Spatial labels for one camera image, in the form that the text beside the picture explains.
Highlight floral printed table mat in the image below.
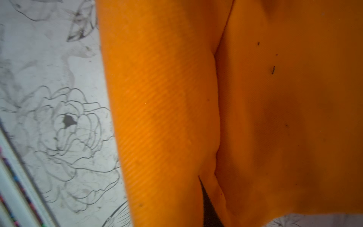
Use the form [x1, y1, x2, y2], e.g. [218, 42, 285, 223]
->
[1, 1, 363, 227]

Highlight orange long pants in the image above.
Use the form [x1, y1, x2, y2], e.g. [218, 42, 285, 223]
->
[96, 1, 363, 227]

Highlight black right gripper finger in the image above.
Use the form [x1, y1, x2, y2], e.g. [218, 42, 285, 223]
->
[198, 176, 224, 227]

